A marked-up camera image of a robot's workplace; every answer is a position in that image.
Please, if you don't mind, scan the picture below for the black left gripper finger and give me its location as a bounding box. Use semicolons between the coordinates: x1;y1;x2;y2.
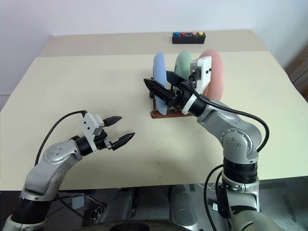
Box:
110;131;136;151
103;116;123;128

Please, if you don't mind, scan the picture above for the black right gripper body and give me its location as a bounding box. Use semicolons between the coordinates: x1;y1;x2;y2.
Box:
168;80;193;112

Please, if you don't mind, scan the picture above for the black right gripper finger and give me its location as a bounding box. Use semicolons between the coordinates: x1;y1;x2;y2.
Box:
143;78;175;107
165;70;187;85

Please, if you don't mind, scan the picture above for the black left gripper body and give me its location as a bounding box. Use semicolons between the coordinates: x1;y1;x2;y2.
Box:
93;131;114;151

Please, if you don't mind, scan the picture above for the green plastic plate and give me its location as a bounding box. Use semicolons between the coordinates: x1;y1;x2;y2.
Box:
174;50;193;97

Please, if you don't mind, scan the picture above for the blue plastic plate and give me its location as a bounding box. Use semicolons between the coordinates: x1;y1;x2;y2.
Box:
152;51;169;116

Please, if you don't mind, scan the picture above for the pink-red plastic plate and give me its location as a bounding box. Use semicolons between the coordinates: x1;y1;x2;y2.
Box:
197;49;224;101

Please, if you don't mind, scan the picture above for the wooden dish rack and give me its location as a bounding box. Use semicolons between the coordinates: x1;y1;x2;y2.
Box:
148;77;196;119

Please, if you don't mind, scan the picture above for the black button box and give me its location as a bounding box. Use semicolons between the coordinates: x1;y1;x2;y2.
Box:
172;31;206;45

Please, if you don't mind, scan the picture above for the dark grey rounded leg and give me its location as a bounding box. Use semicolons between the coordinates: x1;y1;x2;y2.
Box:
167;184;200;231
105;187;140;226

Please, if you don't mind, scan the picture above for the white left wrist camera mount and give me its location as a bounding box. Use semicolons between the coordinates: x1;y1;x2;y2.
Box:
81;112;105;153

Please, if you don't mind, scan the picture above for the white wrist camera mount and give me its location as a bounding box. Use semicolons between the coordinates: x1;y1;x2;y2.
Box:
181;56;213;115
81;112;105;153

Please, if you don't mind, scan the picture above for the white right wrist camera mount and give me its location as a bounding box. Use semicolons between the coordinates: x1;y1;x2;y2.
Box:
181;56;213;115

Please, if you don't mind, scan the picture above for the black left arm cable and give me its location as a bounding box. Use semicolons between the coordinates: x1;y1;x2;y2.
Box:
35;110;87;167

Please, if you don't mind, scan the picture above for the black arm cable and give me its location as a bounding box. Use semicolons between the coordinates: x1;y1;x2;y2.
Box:
189;69;270;154
35;110;87;167

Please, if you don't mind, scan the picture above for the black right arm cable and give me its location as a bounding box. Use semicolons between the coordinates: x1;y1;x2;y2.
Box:
189;69;270;154

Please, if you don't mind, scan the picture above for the thin white cable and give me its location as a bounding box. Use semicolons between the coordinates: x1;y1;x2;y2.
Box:
198;183;216;192

